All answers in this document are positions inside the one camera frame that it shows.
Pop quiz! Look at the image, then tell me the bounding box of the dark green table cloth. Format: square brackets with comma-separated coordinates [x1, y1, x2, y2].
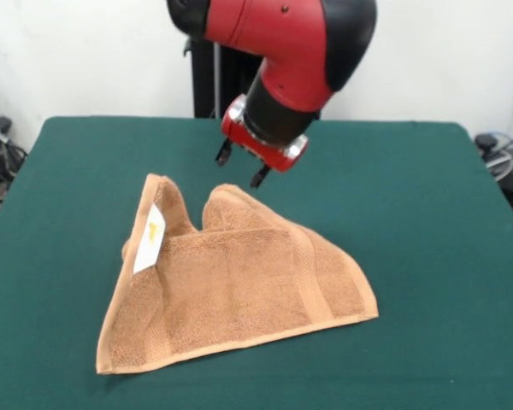
[0, 115, 513, 410]

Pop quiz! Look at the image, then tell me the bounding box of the orange terry towel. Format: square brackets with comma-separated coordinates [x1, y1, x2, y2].
[95, 172, 380, 376]

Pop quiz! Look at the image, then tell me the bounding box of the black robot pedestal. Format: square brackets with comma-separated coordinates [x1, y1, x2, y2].
[181, 36, 326, 120]

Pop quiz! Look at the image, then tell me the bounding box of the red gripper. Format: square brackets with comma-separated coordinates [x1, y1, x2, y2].
[215, 94, 310, 190]

